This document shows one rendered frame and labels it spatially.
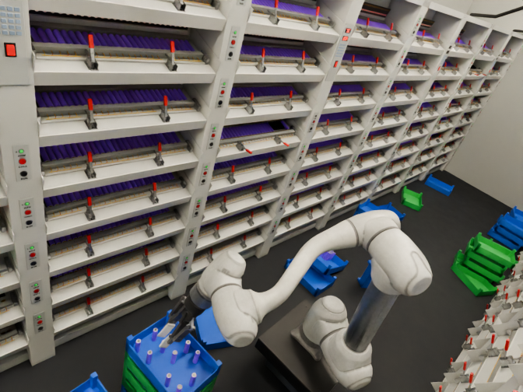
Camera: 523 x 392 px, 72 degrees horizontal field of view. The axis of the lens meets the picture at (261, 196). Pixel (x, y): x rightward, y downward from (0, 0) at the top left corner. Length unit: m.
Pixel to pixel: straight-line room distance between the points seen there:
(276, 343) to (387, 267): 0.80
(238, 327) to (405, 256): 0.54
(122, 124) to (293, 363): 1.24
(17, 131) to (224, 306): 0.75
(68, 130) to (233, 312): 0.74
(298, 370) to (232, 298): 0.79
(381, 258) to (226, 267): 0.49
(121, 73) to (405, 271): 1.05
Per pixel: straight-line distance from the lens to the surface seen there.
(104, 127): 1.31
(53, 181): 1.37
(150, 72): 1.29
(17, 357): 2.00
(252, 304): 1.07
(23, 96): 1.18
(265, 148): 1.85
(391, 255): 1.21
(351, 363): 1.61
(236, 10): 1.41
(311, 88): 2.00
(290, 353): 1.82
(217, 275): 1.14
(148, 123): 1.38
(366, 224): 1.28
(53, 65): 1.20
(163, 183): 1.65
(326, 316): 1.69
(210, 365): 1.53
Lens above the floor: 1.72
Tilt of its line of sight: 33 degrees down
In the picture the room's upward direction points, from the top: 18 degrees clockwise
